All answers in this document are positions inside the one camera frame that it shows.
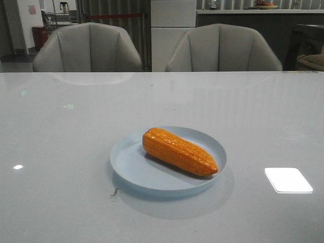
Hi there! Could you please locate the orange toy corn cob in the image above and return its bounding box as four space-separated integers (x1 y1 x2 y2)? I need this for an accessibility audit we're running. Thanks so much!
142 128 218 176

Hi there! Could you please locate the light blue round plate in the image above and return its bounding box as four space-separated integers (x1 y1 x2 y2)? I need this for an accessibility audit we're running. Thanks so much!
110 126 227 197

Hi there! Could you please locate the grey padded chair right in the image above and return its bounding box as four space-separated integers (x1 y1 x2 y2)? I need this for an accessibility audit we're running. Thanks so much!
165 24 282 72

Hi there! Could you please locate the grey padded chair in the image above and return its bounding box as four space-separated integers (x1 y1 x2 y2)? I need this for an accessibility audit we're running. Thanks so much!
165 24 282 72
33 22 142 72

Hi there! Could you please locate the white refrigerator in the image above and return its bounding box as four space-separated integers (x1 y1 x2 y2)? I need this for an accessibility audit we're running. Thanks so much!
150 1 196 72

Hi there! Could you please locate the grey padded chair left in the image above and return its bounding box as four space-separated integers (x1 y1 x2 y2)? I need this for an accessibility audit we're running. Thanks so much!
33 22 142 72

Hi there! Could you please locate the red barrier belt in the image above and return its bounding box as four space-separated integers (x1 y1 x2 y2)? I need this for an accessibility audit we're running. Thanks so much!
85 13 146 19

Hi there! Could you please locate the red trash bin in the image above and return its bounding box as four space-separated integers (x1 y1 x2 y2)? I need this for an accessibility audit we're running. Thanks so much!
31 26 49 51

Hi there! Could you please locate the dark grey kitchen counter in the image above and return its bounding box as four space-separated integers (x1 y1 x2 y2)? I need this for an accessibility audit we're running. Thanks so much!
196 10 323 66

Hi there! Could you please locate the fruit bowl on counter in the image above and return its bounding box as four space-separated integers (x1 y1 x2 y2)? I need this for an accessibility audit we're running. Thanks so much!
255 0 278 10

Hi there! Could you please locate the pink wall notice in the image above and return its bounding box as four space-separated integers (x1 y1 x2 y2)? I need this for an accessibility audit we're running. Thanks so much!
28 5 36 15

